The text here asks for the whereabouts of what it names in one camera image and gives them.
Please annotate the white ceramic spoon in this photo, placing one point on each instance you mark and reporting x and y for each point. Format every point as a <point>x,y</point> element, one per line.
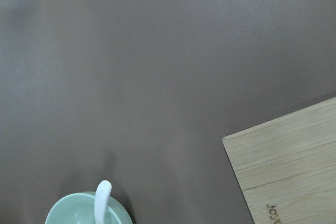
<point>101,200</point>

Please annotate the mint green bowl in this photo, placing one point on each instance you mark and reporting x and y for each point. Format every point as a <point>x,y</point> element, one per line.
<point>79,208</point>

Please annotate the bamboo cutting board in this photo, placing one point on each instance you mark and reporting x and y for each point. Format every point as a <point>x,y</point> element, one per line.
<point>286,167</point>

